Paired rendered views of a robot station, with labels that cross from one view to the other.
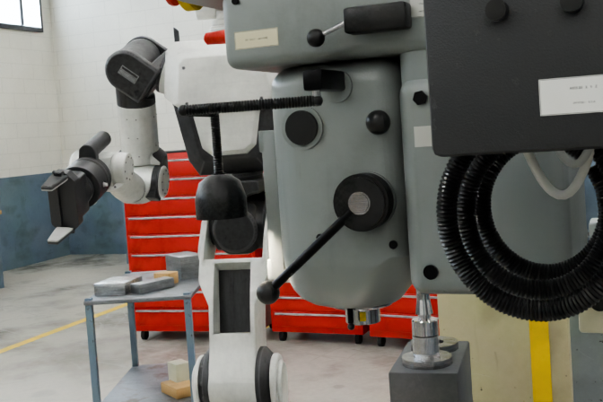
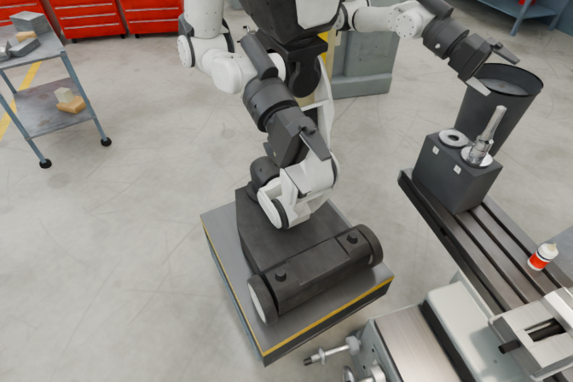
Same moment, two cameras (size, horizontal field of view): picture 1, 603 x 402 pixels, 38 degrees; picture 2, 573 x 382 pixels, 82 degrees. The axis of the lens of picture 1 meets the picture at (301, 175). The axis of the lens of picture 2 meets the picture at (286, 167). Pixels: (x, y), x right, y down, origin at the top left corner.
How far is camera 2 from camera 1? 1.52 m
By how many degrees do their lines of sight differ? 53
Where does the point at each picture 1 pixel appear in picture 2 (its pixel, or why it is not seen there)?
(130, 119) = not seen: outside the picture
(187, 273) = (38, 30)
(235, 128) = (327, 2)
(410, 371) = (482, 171)
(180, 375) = (68, 98)
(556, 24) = not seen: outside the picture
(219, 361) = (311, 173)
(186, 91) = not seen: outside the picture
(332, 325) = (105, 31)
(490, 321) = not seen: hidden behind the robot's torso
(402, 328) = (148, 27)
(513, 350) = not seen: hidden behind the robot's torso
